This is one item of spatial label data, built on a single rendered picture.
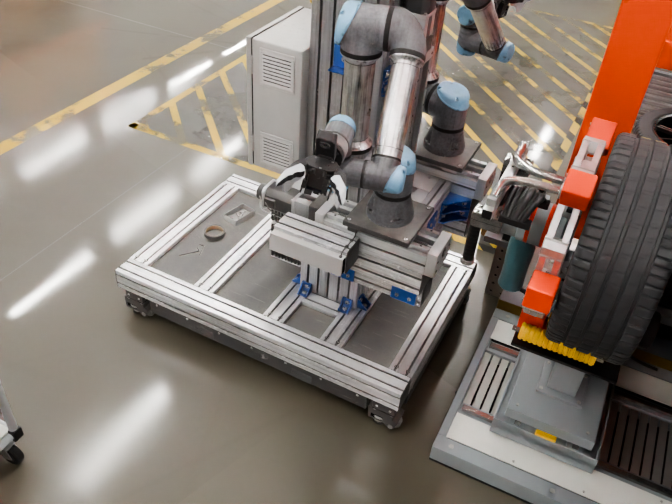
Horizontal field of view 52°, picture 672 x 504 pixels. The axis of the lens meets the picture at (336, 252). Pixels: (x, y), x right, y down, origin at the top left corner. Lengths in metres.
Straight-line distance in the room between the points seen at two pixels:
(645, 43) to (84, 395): 2.28
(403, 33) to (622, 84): 0.91
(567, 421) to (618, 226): 0.86
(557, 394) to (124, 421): 1.54
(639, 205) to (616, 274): 0.18
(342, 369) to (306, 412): 0.26
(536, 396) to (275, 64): 1.43
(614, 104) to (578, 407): 1.04
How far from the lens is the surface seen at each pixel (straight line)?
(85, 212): 3.64
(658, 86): 4.94
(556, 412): 2.52
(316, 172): 1.57
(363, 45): 1.87
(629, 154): 2.01
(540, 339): 2.30
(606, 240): 1.88
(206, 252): 2.96
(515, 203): 1.98
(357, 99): 1.95
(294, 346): 2.52
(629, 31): 2.42
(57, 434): 2.68
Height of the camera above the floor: 2.08
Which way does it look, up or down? 39 degrees down
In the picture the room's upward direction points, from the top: 5 degrees clockwise
